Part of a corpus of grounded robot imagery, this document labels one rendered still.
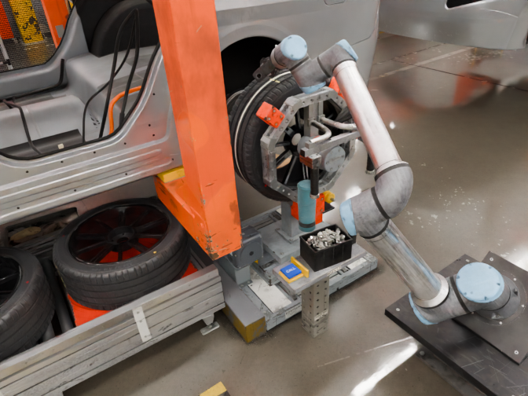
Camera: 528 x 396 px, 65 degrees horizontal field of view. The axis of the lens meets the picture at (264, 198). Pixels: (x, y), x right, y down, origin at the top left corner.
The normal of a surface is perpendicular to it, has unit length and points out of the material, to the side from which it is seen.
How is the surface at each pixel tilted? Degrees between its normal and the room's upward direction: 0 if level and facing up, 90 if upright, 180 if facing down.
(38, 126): 55
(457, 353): 0
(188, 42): 90
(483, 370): 0
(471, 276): 39
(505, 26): 99
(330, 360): 0
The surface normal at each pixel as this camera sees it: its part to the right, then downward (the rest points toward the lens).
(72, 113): 0.38, -0.22
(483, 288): -0.54, -0.42
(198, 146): 0.55, 0.43
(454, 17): -0.65, 0.46
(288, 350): -0.06, -0.84
